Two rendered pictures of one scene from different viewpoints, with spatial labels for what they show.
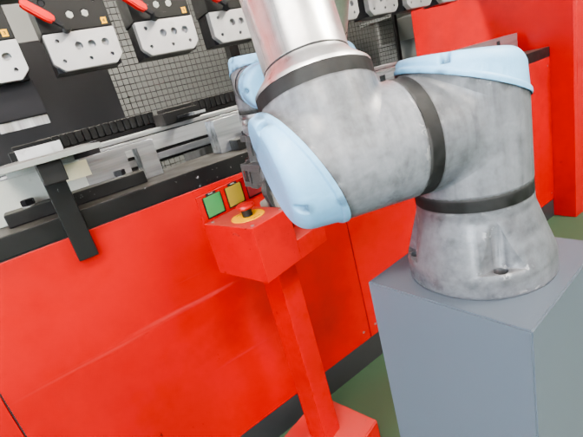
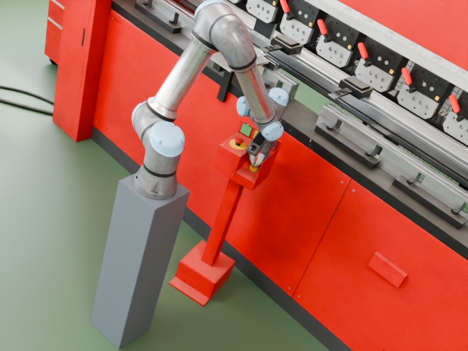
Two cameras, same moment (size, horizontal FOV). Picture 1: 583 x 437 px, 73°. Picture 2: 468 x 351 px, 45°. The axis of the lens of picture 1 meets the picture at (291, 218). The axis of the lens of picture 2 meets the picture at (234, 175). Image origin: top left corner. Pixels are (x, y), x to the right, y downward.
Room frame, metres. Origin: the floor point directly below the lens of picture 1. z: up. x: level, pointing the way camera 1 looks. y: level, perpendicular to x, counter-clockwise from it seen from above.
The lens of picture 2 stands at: (-0.12, -1.68, 2.00)
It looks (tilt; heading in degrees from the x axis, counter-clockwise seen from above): 35 degrees down; 62
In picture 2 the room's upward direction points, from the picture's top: 19 degrees clockwise
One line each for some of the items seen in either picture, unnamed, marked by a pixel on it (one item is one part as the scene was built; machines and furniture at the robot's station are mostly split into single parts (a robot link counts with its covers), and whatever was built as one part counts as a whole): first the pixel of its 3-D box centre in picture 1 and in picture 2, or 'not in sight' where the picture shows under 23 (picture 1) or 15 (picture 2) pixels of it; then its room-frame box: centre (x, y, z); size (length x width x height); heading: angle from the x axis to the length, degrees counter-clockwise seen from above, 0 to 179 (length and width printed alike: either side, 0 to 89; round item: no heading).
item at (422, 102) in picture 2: not in sight; (426, 90); (1.35, -0.14, 1.24); 0.15 x 0.09 x 0.17; 121
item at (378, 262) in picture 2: not in sight; (387, 269); (1.34, -0.44, 0.58); 0.15 x 0.02 x 0.07; 121
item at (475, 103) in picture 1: (457, 118); (164, 146); (0.39, -0.19, 0.94); 0.13 x 0.12 x 0.14; 98
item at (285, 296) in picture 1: (302, 351); (223, 219); (0.83, 0.06, 0.39); 0.06 x 0.06 x 0.54; 44
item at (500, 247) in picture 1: (474, 223); (157, 175); (0.39, -0.19, 0.82); 0.15 x 0.15 x 0.10
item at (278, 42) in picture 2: (36, 151); (277, 45); (1.08, 0.60, 1.01); 0.26 x 0.12 x 0.05; 31
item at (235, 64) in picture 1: (251, 83); (275, 104); (0.84, 0.01, 1.03); 0.09 x 0.08 x 0.11; 8
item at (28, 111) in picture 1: (16, 107); (264, 28); (0.95, 0.53, 1.11); 0.10 x 0.02 x 0.10; 121
